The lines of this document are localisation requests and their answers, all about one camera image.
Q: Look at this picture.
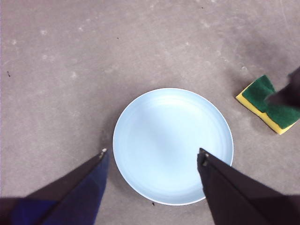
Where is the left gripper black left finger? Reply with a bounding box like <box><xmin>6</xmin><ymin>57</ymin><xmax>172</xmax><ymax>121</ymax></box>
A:
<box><xmin>0</xmin><ymin>148</ymin><xmax>110</xmax><ymax>225</ymax></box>

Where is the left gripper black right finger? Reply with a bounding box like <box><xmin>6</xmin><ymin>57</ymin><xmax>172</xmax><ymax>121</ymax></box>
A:
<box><xmin>197</xmin><ymin>147</ymin><xmax>300</xmax><ymax>225</ymax></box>

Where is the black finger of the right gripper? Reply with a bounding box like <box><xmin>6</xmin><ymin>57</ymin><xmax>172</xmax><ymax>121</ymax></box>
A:
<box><xmin>265</xmin><ymin>66</ymin><xmax>300</xmax><ymax>107</ymax></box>

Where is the yellow sponge with green pad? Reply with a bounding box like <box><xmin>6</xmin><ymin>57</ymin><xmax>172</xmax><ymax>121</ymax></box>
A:
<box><xmin>235</xmin><ymin>75</ymin><xmax>300</xmax><ymax>135</ymax></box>

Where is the light blue round plate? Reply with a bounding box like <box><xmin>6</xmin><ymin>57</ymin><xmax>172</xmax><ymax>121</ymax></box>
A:
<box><xmin>112</xmin><ymin>88</ymin><xmax>234</xmax><ymax>206</ymax></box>

